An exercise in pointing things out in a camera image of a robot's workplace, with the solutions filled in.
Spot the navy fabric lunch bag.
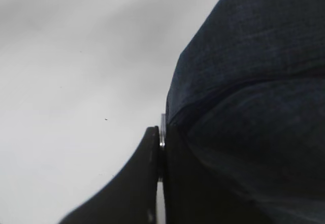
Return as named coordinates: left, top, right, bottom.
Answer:
left=166, top=0, right=324, bottom=223

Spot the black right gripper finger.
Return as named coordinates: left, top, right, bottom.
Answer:
left=61, top=126, right=159, bottom=224

